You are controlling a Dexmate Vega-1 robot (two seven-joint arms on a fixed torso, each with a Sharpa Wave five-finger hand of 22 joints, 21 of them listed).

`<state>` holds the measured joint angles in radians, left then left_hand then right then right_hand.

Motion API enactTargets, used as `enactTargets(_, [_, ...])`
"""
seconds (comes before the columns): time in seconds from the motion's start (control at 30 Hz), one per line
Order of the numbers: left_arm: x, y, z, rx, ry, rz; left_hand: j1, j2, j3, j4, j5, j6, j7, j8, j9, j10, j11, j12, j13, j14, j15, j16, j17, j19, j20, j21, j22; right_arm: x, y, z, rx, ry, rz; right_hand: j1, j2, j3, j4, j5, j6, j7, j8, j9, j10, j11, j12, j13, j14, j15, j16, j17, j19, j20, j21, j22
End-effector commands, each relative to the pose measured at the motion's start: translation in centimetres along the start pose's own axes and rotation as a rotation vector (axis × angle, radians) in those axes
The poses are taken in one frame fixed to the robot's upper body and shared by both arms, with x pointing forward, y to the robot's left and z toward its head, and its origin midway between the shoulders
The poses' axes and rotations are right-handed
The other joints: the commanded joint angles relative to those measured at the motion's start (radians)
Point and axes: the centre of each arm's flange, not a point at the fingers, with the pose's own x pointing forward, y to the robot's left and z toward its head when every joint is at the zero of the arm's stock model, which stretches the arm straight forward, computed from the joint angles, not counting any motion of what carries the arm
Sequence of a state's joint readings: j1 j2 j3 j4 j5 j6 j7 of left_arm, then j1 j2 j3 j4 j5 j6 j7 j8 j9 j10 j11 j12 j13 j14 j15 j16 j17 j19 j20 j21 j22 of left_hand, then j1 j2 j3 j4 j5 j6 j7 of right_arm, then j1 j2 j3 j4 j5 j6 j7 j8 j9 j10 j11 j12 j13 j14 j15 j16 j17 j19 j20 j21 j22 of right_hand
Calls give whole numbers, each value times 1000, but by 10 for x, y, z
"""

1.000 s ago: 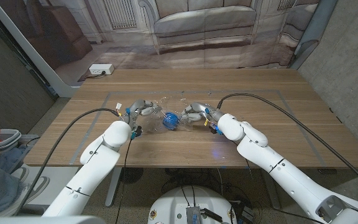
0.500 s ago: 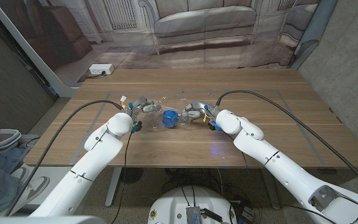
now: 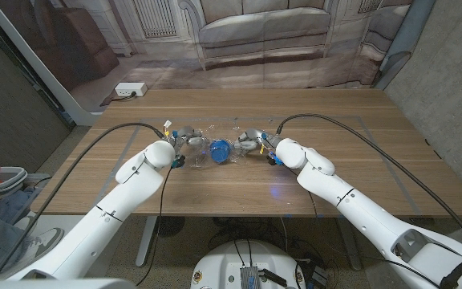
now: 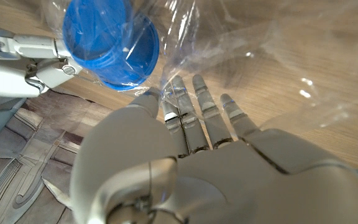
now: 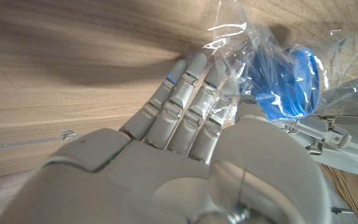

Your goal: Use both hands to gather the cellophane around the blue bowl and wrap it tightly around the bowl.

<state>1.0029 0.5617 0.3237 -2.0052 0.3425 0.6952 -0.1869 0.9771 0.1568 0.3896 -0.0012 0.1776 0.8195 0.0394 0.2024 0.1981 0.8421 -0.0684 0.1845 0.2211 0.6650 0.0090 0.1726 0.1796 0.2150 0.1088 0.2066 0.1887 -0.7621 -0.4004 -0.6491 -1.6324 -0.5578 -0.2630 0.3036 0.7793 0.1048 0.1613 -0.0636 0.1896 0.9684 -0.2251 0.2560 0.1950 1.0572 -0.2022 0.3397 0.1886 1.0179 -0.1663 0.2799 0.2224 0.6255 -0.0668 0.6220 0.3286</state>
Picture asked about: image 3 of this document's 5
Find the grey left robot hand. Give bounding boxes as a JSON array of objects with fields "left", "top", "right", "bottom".
[{"left": 166, "top": 125, "right": 211, "bottom": 153}]

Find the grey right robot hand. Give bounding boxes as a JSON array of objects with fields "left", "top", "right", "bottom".
[{"left": 233, "top": 127, "right": 285, "bottom": 153}]

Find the clear cellophane sheet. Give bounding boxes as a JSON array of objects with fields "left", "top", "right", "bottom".
[{"left": 174, "top": 120, "right": 264, "bottom": 169}]

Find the blue bowl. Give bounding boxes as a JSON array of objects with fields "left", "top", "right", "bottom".
[{"left": 209, "top": 139, "right": 232, "bottom": 164}]

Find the white power strip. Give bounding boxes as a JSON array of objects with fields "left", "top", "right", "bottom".
[{"left": 114, "top": 82, "right": 148, "bottom": 97}]

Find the printed sofa backdrop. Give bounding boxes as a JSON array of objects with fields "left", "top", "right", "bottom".
[{"left": 0, "top": 0, "right": 416, "bottom": 114}]

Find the white table leg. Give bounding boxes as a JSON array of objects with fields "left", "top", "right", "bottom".
[{"left": 135, "top": 216, "right": 158, "bottom": 267}]

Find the white robot torso base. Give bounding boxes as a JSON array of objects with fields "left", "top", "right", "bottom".
[{"left": 190, "top": 239, "right": 307, "bottom": 289}]

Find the grey finned electronics box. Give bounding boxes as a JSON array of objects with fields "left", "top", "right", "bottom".
[{"left": 240, "top": 266, "right": 261, "bottom": 289}]

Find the white grey sneaker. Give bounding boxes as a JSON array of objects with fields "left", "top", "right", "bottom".
[{"left": 0, "top": 227, "right": 64, "bottom": 278}]

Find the blue grey rolled backdrop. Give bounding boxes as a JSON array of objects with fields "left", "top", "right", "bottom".
[{"left": 375, "top": 0, "right": 436, "bottom": 90}]

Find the blue fabric pile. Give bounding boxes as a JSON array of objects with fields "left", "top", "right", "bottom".
[{"left": 0, "top": 186, "right": 42, "bottom": 218}]

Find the white basket with orange item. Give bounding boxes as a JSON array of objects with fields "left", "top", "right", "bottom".
[{"left": 0, "top": 166, "right": 29, "bottom": 193}]

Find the thin black left wrist cable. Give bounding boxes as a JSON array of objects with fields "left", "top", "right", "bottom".
[{"left": 136, "top": 166, "right": 174, "bottom": 287}]

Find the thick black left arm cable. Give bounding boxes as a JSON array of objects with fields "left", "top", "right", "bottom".
[{"left": 0, "top": 122, "right": 166, "bottom": 280}]

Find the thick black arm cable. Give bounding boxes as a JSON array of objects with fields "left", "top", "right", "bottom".
[
  {"left": 275, "top": 113, "right": 462, "bottom": 262},
  {"left": 0, "top": 122, "right": 166, "bottom": 280}
]

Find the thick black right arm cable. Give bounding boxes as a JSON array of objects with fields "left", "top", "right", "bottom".
[{"left": 275, "top": 113, "right": 462, "bottom": 262}]

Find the white frame post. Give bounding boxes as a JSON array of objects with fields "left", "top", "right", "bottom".
[{"left": 0, "top": 0, "right": 102, "bottom": 126}]

